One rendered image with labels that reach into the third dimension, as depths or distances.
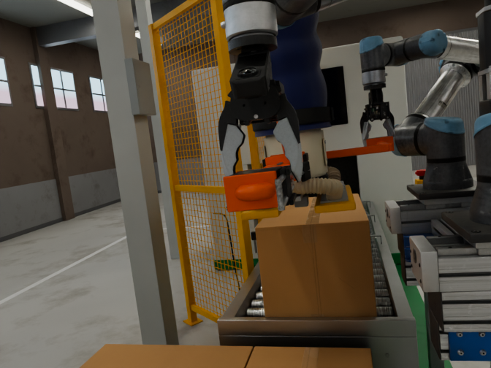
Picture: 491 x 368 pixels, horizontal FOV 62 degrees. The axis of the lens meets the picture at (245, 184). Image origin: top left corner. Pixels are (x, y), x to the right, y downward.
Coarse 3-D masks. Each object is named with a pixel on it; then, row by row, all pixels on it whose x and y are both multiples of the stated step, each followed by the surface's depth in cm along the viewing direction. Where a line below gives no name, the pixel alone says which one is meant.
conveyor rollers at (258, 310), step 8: (368, 216) 324; (376, 248) 238; (376, 256) 228; (376, 264) 212; (376, 272) 203; (376, 280) 194; (384, 280) 195; (376, 288) 186; (384, 288) 185; (256, 296) 191; (376, 296) 177; (384, 296) 176; (256, 304) 181; (376, 304) 168; (384, 304) 168; (248, 312) 173; (256, 312) 173; (384, 312) 159; (392, 312) 159
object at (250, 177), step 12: (264, 168) 62; (276, 168) 58; (228, 180) 56; (240, 180) 55; (252, 180) 55; (264, 180) 55; (228, 192) 56; (228, 204) 56; (240, 204) 56; (252, 204) 55; (264, 204) 55; (276, 204) 55
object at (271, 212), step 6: (246, 210) 108; (252, 210) 107; (258, 210) 105; (264, 210) 104; (270, 210) 104; (276, 210) 103; (282, 210) 111; (246, 216) 105; (252, 216) 105; (258, 216) 104; (264, 216) 104; (270, 216) 104; (276, 216) 103
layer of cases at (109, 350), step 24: (96, 360) 147; (120, 360) 145; (144, 360) 143; (168, 360) 141; (192, 360) 139; (216, 360) 138; (240, 360) 136; (264, 360) 134; (288, 360) 132; (312, 360) 131; (336, 360) 129; (360, 360) 128
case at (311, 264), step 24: (288, 216) 161; (312, 216) 156; (336, 216) 151; (360, 216) 146; (264, 240) 148; (288, 240) 146; (312, 240) 144; (336, 240) 142; (360, 240) 140; (264, 264) 149; (288, 264) 147; (312, 264) 145; (336, 264) 143; (360, 264) 142; (264, 288) 150; (288, 288) 148; (312, 288) 146; (336, 288) 144; (360, 288) 143; (264, 312) 151; (288, 312) 149; (312, 312) 147; (336, 312) 146; (360, 312) 144
